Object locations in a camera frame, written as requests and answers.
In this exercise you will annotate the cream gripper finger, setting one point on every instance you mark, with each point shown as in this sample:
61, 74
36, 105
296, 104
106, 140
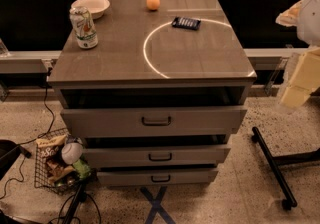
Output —
294, 97
307, 72

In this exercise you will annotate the dark blue rxbar wrapper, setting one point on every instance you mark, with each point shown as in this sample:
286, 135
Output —
186, 23

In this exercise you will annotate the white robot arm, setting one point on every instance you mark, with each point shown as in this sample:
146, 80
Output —
305, 16

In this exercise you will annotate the green white 7up can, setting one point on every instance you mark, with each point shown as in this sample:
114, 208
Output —
84, 27

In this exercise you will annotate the black rolling stand base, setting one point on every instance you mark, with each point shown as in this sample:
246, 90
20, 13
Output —
275, 162

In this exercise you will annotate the top grey drawer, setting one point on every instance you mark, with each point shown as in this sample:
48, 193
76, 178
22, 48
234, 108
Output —
149, 122

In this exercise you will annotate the grey drawer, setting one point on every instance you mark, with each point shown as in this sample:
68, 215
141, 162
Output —
149, 122
156, 156
157, 177

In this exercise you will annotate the middle grey drawer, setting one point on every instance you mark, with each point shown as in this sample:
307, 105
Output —
156, 156

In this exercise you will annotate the grey drawer cabinet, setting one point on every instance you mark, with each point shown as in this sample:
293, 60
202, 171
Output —
142, 61

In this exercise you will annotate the bottom grey drawer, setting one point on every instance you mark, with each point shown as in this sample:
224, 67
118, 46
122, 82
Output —
157, 177

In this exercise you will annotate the orange fruit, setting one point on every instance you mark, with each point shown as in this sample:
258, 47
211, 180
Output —
153, 5

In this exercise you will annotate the white bowl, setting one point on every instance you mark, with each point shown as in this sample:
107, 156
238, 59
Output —
97, 8

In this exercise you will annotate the green packet in basket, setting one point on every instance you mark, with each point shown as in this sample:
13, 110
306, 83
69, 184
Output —
82, 168

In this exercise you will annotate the white ball in basket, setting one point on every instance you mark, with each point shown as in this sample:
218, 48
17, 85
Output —
71, 152

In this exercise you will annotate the black tripod stand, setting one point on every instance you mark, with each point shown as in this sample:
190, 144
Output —
68, 210

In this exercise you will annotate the snack bag in basket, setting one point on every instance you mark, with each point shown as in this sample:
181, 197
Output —
50, 150

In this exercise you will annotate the black wire basket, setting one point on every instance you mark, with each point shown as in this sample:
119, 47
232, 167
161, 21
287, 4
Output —
61, 179

